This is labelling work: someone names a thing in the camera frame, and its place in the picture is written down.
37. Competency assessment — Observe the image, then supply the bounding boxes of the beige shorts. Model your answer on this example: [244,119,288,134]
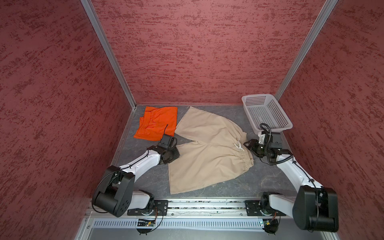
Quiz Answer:
[169,107,254,195]

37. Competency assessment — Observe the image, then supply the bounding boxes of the orange shorts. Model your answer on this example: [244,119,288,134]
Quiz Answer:
[134,107,178,142]

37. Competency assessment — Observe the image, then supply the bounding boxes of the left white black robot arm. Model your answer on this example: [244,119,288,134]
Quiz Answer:
[91,134,180,217]

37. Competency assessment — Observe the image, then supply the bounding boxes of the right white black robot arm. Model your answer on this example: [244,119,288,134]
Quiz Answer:
[244,131,339,233]

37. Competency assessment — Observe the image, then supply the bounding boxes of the white plastic laundry basket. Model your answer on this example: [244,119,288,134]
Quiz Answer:
[242,94,293,134]

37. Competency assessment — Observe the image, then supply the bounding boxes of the left small circuit board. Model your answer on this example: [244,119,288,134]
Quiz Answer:
[137,219,157,228]

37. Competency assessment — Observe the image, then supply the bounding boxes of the small circuit board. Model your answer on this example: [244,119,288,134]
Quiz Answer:
[137,219,157,228]
[263,219,277,228]

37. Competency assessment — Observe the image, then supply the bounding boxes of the right small circuit board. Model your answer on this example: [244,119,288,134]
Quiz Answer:
[263,219,277,228]

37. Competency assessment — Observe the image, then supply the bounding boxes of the aluminium front rail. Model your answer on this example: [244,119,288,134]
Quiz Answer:
[85,197,329,218]

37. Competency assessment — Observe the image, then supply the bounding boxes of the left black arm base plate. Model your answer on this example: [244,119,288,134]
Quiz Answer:
[127,200,169,217]

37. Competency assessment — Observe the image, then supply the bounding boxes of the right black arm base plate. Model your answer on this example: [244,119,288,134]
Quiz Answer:
[245,200,286,217]

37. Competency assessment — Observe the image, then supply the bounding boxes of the white slotted cable duct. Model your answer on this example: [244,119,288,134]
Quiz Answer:
[93,218,264,231]

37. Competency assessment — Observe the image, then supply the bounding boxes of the right aluminium corner post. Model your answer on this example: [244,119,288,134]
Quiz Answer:
[275,0,338,101]

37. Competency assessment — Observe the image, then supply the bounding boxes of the aluminium corner post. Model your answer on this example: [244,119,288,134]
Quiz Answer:
[275,0,338,101]
[81,0,137,110]

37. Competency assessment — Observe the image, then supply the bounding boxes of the left aluminium corner post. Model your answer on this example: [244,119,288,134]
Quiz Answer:
[81,0,137,110]

